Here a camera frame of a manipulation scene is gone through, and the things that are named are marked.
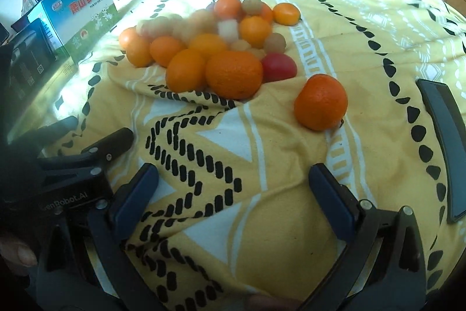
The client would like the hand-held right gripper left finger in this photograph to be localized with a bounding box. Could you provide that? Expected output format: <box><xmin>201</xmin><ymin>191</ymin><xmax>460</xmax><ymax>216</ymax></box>
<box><xmin>36</xmin><ymin>163</ymin><xmax>168</xmax><ymax>311</ymax></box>

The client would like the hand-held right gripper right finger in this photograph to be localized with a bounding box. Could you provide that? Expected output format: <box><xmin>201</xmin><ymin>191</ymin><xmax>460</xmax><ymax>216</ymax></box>
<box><xmin>302</xmin><ymin>163</ymin><xmax>426</xmax><ymax>311</ymax></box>

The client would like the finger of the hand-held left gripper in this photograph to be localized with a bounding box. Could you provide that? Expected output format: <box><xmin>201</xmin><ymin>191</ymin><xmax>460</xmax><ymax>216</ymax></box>
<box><xmin>82</xmin><ymin>128</ymin><xmax>135</xmax><ymax>160</ymax></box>
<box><xmin>34</xmin><ymin>116</ymin><xmax>79</xmax><ymax>147</ymax></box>

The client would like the large rough-skinned mandarin orange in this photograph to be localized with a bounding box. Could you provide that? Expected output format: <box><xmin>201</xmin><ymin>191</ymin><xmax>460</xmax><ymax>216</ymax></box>
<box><xmin>294</xmin><ymin>74</ymin><xmax>348</xmax><ymax>131</ymax></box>

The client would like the pile of oranges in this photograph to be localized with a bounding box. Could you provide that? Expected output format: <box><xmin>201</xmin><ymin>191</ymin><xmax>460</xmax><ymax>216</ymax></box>
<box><xmin>119</xmin><ymin>0</ymin><xmax>302</xmax><ymax>100</ymax></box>

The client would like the single red apple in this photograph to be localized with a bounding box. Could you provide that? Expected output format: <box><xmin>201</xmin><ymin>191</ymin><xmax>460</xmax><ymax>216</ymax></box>
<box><xmin>260</xmin><ymin>53</ymin><xmax>297</xmax><ymax>83</ymax></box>

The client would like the person's left hand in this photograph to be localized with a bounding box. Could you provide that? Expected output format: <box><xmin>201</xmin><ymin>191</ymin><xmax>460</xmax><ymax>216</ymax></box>
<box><xmin>0</xmin><ymin>235</ymin><xmax>39</xmax><ymax>277</ymax></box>

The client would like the black box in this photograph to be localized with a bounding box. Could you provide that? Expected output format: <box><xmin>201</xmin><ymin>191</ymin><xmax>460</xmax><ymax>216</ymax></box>
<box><xmin>11</xmin><ymin>18</ymin><xmax>61</xmax><ymax>86</ymax></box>

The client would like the yellow patterned blanket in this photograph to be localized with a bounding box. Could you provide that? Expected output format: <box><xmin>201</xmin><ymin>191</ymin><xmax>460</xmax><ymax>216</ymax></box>
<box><xmin>15</xmin><ymin>0</ymin><xmax>466</xmax><ymax>311</ymax></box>

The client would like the blue and green carton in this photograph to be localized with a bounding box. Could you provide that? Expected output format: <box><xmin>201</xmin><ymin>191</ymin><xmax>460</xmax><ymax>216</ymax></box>
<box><xmin>28</xmin><ymin>0</ymin><xmax>118</xmax><ymax>64</ymax></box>

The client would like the black smartphone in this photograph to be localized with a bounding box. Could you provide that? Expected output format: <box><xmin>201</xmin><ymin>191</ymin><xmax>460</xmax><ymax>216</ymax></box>
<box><xmin>416</xmin><ymin>78</ymin><xmax>466</xmax><ymax>224</ymax></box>

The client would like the small white chunk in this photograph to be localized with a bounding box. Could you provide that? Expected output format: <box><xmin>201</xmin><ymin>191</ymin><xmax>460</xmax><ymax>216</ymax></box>
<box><xmin>218</xmin><ymin>20</ymin><xmax>239</xmax><ymax>44</ymax></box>

